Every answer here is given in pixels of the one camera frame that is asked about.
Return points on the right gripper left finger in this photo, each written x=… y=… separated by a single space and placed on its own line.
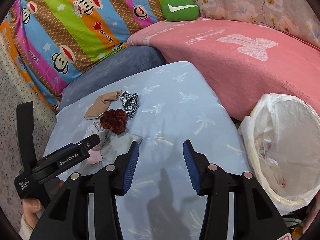
x=66 y=216

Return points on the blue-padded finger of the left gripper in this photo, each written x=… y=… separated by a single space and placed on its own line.
x=66 y=152

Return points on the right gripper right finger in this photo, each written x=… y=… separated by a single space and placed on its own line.
x=232 y=198

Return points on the pink satin cloth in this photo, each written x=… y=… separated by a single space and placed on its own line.
x=95 y=154

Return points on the grey green cloth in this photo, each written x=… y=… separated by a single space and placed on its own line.
x=116 y=145

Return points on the tan stocking piece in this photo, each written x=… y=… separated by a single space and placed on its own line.
x=102 y=104

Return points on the dark red velvet scrunchie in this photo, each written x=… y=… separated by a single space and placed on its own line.
x=114 y=120

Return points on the black white patterned scrunchie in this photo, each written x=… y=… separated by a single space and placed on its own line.
x=130 y=103

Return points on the white lined trash bin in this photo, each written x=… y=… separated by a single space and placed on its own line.
x=281 y=137

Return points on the person's left hand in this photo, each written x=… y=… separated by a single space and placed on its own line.
x=31 y=207

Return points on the speckled grey blanket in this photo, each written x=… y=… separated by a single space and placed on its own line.
x=15 y=90

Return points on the dark blue pillow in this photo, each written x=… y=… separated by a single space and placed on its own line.
x=126 y=62

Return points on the light blue palm-print pillow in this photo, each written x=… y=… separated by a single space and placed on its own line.
x=175 y=104

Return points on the colourful monkey print quilt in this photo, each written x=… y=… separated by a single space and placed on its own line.
x=53 y=42

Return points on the pink fleece blanket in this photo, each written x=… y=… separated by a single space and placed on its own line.
x=240 y=61

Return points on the green checkmark plush cushion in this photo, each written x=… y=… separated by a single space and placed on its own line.
x=180 y=10

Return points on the grey floral bedsheet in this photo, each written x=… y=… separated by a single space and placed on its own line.
x=295 y=17

